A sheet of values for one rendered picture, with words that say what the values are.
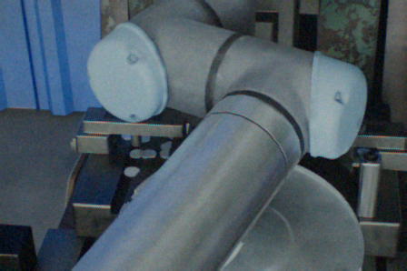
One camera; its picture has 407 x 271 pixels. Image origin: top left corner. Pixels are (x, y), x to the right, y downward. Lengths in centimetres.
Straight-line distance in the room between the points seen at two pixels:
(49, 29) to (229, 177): 198
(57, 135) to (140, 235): 209
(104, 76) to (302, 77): 16
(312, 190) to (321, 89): 46
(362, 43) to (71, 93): 142
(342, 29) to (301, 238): 45
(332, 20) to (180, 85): 70
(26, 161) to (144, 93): 186
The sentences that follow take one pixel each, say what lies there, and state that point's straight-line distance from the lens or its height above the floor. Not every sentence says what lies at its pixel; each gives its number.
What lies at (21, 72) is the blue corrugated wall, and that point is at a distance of 266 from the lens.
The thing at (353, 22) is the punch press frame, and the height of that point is 84.
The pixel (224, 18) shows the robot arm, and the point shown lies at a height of 111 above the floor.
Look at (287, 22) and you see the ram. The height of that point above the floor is 96.
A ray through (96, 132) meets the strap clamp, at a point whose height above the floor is 74.
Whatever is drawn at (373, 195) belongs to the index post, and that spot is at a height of 74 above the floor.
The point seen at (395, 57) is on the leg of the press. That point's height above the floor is 74.
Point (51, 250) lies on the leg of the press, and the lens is 123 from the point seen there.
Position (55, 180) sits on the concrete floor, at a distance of 244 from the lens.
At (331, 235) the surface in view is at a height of 78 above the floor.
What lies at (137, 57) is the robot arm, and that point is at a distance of 68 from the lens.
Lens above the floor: 145
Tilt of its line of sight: 34 degrees down
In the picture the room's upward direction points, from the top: 1 degrees counter-clockwise
